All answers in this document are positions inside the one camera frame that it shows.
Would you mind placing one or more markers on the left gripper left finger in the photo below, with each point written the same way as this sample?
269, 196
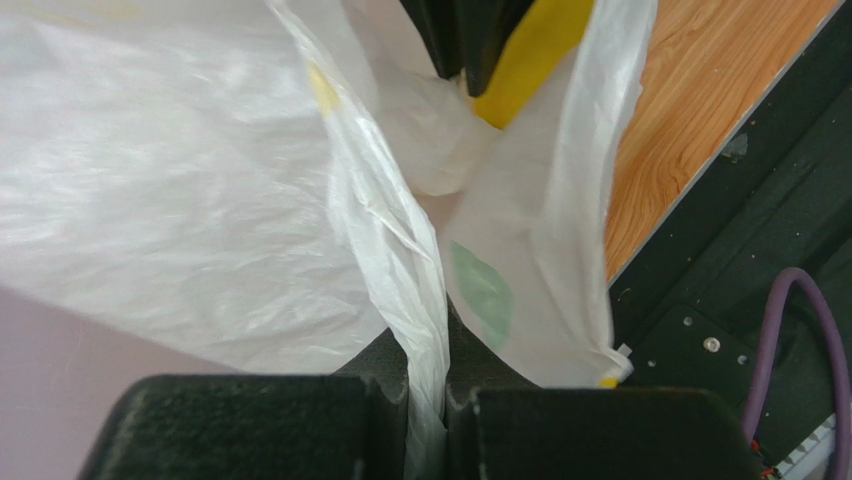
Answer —
351, 424

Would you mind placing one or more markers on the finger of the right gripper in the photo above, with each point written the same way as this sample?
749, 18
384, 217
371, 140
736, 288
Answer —
435, 21
486, 28

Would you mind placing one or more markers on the yellow fake lemon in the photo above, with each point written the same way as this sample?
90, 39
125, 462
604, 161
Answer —
544, 35

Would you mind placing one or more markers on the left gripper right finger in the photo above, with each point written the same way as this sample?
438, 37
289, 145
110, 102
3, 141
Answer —
502, 426

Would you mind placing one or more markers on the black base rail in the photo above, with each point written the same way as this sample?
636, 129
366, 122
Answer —
689, 306

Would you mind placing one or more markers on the white plastic bag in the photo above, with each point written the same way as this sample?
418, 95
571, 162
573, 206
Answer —
268, 186

